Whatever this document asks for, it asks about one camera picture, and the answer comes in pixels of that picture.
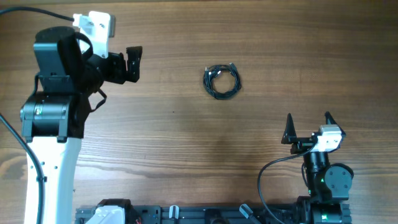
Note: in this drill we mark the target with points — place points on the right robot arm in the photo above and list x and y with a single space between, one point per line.
328 184

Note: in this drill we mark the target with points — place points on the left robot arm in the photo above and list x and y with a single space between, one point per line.
53 117

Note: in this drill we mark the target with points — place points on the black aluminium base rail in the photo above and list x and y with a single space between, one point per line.
276 213

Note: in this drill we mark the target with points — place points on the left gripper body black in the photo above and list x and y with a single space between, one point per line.
121 66

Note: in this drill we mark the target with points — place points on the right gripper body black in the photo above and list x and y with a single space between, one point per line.
306 142

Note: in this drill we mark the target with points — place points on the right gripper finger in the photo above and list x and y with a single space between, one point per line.
289 136
330 120

